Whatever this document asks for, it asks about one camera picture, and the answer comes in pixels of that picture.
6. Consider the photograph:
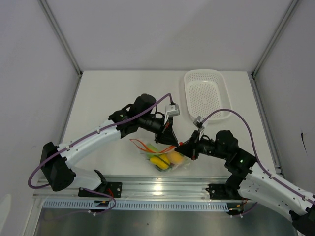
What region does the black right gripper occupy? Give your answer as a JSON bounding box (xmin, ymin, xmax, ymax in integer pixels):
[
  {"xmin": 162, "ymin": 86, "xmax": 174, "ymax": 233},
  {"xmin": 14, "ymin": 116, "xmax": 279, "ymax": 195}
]
[{"xmin": 175, "ymin": 129, "xmax": 229, "ymax": 160}]

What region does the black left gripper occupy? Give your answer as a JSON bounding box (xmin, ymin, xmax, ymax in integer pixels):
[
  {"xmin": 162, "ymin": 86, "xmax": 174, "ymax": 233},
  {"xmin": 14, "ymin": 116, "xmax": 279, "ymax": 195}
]
[{"xmin": 139, "ymin": 114, "xmax": 178, "ymax": 147}]

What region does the orange fruit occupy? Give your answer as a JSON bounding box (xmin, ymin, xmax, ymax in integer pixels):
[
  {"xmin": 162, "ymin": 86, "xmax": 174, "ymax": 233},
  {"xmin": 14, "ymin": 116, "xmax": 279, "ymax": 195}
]
[{"xmin": 167, "ymin": 151, "xmax": 185, "ymax": 165}]

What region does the clear orange-zipper zip bag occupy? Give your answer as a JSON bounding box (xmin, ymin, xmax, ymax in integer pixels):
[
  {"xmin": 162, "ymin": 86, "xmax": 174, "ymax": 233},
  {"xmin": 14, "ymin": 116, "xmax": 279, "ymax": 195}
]
[{"xmin": 130, "ymin": 138, "xmax": 191, "ymax": 172}]

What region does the yellow lemon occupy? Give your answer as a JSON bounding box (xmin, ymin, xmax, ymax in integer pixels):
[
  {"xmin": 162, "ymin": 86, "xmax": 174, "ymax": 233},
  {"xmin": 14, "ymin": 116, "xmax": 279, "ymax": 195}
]
[{"xmin": 150, "ymin": 154, "xmax": 170, "ymax": 171}]

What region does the green apple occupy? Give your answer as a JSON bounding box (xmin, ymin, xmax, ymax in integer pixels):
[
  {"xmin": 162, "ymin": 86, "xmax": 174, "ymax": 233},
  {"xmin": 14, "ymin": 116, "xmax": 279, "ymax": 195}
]
[{"xmin": 145, "ymin": 153, "xmax": 160, "ymax": 160}]

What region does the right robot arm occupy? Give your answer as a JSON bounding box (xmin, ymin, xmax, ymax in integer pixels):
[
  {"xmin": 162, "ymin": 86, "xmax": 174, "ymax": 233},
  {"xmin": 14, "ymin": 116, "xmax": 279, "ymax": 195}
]
[{"xmin": 175, "ymin": 130, "xmax": 315, "ymax": 236}]

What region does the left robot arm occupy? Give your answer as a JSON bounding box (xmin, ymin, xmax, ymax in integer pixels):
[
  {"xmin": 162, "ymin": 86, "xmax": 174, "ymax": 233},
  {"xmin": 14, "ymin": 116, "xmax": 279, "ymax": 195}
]
[{"xmin": 40, "ymin": 94, "xmax": 180, "ymax": 197}]

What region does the white perforated plastic basket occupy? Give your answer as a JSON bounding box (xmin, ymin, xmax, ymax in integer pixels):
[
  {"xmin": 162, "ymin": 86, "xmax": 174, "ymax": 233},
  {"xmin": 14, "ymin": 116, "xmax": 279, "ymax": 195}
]
[{"xmin": 184, "ymin": 69, "xmax": 232, "ymax": 120}]

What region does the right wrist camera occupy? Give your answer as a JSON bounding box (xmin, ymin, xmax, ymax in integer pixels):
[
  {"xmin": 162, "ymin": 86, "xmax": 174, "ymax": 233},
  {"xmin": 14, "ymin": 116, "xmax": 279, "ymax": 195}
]
[{"xmin": 193, "ymin": 116, "xmax": 205, "ymax": 138}]

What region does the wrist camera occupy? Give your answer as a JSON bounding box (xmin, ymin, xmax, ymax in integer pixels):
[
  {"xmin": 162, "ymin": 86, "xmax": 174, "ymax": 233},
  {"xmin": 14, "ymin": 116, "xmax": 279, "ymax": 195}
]
[
  {"xmin": 164, "ymin": 104, "xmax": 180, "ymax": 124},
  {"xmin": 193, "ymin": 116, "xmax": 205, "ymax": 138}
]

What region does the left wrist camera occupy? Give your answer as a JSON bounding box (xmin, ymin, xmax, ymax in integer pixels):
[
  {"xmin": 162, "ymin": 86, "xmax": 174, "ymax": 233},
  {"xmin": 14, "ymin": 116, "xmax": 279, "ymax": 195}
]
[{"xmin": 164, "ymin": 104, "xmax": 180, "ymax": 124}]

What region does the aluminium mounting rail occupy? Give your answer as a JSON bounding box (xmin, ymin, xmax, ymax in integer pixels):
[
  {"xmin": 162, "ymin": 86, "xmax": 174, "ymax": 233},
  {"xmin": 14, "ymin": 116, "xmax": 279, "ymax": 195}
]
[{"xmin": 33, "ymin": 175, "xmax": 302, "ymax": 204}]

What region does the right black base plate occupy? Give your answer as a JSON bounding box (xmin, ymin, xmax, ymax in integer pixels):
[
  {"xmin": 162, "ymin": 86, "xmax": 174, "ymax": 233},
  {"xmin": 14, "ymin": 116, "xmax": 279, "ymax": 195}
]
[{"xmin": 206, "ymin": 183, "xmax": 251, "ymax": 200}]

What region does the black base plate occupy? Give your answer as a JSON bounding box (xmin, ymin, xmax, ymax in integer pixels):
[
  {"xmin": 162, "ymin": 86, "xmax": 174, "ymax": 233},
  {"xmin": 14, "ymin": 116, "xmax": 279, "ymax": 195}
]
[
  {"xmin": 78, "ymin": 182, "xmax": 123, "ymax": 198},
  {"xmin": 206, "ymin": 183, "xmax": 251, "ymax": 200}
]

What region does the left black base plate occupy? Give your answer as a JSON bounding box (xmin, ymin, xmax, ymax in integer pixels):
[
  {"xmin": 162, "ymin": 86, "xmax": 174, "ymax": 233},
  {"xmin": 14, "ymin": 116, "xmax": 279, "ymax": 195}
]
[{"xmin": 78, "ymin": 182, "xmax": 123, "ymax": 198}]

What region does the slotted white cable duct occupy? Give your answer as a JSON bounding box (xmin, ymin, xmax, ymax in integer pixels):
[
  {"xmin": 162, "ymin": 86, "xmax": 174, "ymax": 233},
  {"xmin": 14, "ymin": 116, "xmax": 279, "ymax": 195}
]
[{"xmin": 43, "ymin": 199, "xmax": 229, "ymax": 212}]

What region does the right aluminium frame post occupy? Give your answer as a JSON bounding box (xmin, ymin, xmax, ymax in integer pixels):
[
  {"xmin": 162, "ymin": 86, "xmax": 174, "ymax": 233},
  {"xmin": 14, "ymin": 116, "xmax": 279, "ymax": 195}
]
[{"xmin": 251, "ymin": 0, "xmax": 302, "ymax": 79}]

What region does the aluminium frame post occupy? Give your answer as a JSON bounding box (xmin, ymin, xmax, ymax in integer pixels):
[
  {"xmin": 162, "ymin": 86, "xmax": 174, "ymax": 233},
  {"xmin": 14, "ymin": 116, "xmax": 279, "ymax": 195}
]
[
  {"xmin": 251, "ymin": 0, "xmax": 302, "ymax": 79},
  {"xmin": 37, "ymin": 0, "xmax": 83, "ymax": 77}
]

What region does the left aluminium frame post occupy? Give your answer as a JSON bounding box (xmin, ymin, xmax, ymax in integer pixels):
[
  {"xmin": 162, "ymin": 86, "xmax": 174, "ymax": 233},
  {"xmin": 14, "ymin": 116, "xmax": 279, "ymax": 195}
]
[{"xmin": 37, "ymin": 0, "xmax": 83, "ymax": 77}]

